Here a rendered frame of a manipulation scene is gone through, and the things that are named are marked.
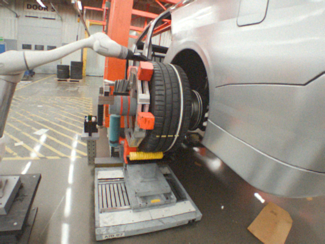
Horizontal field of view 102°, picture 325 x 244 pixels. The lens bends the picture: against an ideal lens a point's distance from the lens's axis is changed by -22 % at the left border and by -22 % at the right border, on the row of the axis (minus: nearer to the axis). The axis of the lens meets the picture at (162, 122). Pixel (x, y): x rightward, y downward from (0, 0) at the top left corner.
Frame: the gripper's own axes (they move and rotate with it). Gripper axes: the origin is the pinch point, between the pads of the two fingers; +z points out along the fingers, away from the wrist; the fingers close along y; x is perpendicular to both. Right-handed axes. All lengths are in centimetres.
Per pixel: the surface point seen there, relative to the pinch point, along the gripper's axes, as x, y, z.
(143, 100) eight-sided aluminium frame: -33.2, 21.3, -19.8
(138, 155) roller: -69, 0, -7
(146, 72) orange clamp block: -17.1, 21.3, -18.9
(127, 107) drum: -35.8, -0.9, -15.6
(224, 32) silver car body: 3, 60, -1
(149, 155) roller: -70, 4, 1
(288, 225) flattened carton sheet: -139, 96, 91
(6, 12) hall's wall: 661, -1310, -211
